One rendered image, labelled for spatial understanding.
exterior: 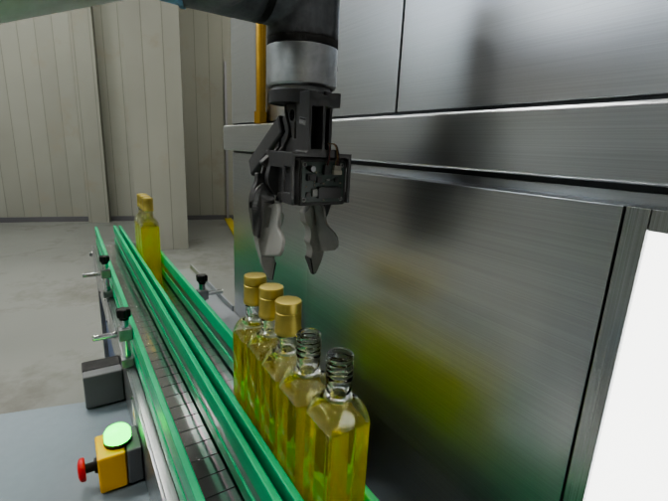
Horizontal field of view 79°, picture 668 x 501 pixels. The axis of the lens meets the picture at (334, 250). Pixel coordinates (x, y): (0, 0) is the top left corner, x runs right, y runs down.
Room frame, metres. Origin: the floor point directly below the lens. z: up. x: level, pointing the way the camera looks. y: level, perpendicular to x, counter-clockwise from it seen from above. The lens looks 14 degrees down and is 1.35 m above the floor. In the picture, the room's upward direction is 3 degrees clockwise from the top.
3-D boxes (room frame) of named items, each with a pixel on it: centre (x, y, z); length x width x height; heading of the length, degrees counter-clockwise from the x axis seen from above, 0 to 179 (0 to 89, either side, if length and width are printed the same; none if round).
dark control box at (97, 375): (0.85, 0.53, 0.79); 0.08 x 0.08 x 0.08; 33
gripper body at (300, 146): (0.46, 0.04, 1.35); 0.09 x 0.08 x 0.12; 33
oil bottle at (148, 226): (1.37, 0.64, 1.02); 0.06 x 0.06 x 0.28; 33
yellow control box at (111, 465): (0.62, 0.37, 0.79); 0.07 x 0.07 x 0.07; 33
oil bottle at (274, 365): (0.49, 0.05, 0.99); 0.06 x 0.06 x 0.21; 33
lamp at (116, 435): (0.62, 0.37, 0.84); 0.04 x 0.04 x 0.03
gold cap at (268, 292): (0.54, 0.08, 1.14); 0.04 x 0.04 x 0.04
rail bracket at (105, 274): (1.16, 0.70, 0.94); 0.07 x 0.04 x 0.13; 123
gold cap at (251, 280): (0.58, 0.12, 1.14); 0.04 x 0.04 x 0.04
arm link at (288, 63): (0.47, 0.04, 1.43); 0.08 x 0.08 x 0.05
